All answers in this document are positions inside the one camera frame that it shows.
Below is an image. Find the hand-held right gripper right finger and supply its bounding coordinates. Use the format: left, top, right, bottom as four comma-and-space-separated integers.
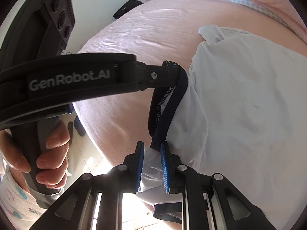
160, 141, 277, 230

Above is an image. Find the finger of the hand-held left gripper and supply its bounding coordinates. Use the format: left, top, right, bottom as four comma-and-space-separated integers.
135, 61, 189, 92

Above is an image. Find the black cloth bundle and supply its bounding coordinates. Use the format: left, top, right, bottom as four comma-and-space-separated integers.
113, 0, 144, 20

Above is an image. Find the person's left forearm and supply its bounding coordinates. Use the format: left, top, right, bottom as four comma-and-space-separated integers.
0, 158, 50, 224

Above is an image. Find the light blue garment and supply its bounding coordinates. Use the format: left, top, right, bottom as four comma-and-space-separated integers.
135, 24, 307, 230

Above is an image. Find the pink bed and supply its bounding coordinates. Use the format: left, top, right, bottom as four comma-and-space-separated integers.
72, 0, 307, 230

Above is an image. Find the person's left hand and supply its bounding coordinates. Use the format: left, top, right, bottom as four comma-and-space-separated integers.
0, 119, 72, 193

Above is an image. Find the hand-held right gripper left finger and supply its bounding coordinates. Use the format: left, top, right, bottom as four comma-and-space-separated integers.
29, 141, 145, 230

